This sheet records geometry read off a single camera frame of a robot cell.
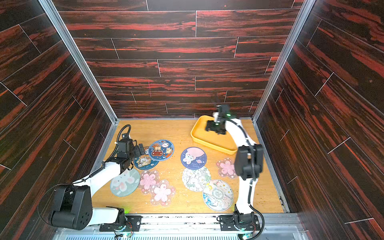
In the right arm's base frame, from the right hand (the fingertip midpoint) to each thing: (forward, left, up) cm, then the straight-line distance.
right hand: (215, 129), depth 97 cm
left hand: (-15, +50, -2) cm, 52 cm away
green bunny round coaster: (-34, +54, -13) cm, 65 cm away
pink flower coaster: (-31, +41, -13) cm, 53 cm away
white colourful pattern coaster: (-38, -1, -13) cm, 40 cm away
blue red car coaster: (-10, +37, -12) cm, 40 cm away
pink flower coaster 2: (-21, -7, -13) cm, 26 cm away
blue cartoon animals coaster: (-19, +46, -12) cm, 51 cm away
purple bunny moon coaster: (-15, +14, -13) cm, 24 cm away
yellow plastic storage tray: (+7, +10, -15) cm, 20 cm away
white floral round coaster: (-30, +13, -13) cm, 35 cm away
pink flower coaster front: (-39, +31, -13) cm, 51 cm away
